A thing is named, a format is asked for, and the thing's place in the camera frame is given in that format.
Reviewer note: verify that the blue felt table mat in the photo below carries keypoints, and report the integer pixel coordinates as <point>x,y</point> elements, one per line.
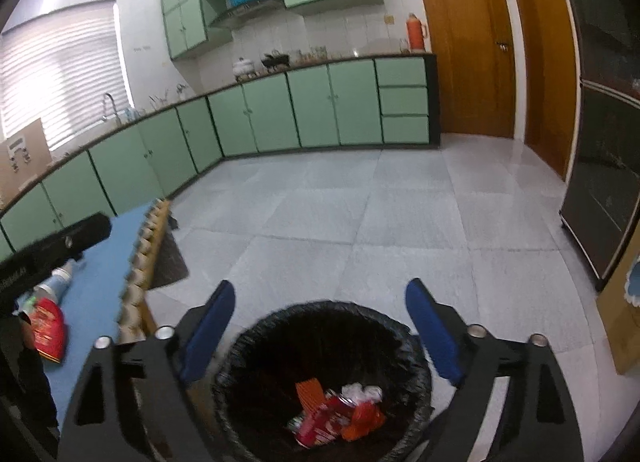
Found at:
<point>91,306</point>

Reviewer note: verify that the orange foam fruit net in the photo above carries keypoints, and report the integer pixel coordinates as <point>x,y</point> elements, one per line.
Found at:
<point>310,395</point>

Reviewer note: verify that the orange thermos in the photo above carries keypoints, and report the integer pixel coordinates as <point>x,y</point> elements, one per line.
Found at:
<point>416,33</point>

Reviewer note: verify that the black trash bin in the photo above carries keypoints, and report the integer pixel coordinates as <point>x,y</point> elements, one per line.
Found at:
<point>337,343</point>

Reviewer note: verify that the cardboard box on floor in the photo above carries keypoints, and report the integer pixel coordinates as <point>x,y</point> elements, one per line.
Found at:
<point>620,318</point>

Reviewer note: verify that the green lower cabinets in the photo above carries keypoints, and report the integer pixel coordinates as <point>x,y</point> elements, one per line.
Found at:
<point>363,102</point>

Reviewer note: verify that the white window blinds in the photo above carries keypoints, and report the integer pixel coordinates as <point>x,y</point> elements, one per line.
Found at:
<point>58,66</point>

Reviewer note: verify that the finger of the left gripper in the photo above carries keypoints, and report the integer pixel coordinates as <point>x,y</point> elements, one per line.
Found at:
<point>34,263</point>

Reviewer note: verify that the white tissue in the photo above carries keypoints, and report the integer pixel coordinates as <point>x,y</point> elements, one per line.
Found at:
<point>357,394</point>

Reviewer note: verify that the black cabinet at right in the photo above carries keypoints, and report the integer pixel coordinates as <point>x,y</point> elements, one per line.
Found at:
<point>601,203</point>

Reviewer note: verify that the cardboard box on counter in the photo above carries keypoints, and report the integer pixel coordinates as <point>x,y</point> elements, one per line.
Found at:
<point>24,157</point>

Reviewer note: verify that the crushed red soda can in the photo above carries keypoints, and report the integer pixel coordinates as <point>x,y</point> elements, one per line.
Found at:
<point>326,423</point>

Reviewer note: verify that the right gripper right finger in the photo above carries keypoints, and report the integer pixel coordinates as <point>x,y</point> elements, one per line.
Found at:
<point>538,421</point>

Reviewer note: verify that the white pot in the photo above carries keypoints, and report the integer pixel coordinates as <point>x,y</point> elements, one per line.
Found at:
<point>243,69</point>

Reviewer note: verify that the wooden door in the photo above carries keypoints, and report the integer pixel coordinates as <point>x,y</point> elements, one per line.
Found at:
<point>551,80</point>
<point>472,41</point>

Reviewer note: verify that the white blue paper cup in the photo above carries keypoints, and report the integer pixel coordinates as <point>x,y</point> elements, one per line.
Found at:
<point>55,287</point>

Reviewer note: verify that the range hood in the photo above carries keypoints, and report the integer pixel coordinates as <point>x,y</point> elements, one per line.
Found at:
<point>236,17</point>

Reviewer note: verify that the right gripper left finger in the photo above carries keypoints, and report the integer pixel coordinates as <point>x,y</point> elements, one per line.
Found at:
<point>123,389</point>

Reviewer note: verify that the red gold paper bag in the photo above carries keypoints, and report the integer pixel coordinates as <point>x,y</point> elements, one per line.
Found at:
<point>49,329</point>

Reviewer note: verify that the chrome faucet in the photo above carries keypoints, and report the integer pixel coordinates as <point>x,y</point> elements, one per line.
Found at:
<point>110,112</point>

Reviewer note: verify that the red plastic bag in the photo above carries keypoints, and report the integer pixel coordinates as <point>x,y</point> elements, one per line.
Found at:
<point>366,418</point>

